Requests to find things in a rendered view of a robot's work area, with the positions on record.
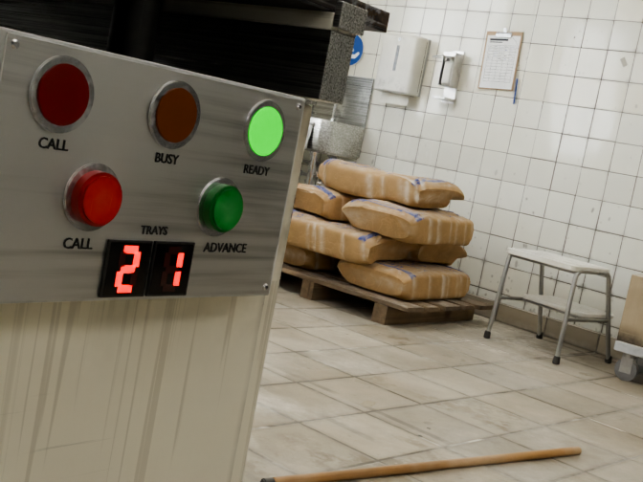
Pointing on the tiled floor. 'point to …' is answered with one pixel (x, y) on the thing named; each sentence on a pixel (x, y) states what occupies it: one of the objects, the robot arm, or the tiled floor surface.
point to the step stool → (559, 297)
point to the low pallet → (331, 280)
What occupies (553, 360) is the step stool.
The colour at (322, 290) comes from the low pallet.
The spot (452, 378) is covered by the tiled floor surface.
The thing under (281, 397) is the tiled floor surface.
